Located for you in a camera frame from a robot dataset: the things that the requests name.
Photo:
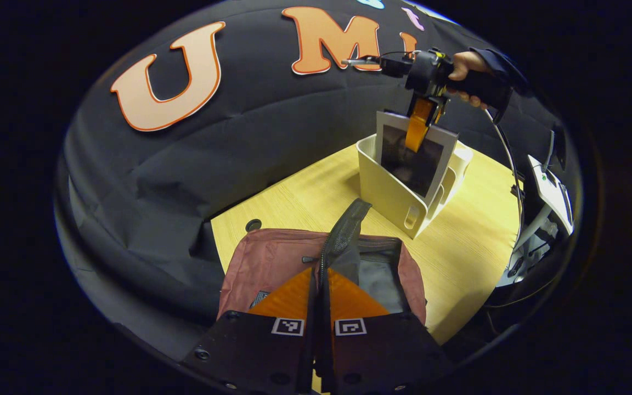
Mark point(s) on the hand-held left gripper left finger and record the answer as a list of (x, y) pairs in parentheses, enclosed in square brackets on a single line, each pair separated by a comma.
[(261, 351)]

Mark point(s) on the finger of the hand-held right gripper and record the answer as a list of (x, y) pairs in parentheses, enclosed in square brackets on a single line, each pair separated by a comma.
[(440, 112), (419, 123)]

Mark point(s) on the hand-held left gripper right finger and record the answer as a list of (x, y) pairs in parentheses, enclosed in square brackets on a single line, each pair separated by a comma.
[(382, 351)]

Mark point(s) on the black and white cover book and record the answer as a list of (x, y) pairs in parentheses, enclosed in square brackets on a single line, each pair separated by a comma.
[(409, 170)]

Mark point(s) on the white plastic bookshelf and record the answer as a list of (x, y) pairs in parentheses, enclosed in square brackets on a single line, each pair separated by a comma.
[(387, 197)]

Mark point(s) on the dark red schoolbag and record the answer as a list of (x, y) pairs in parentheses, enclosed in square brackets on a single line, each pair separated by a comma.
[(272, 258)]

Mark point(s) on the white device on stand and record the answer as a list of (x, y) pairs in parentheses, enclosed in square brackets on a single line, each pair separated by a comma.
[(549, 195)]

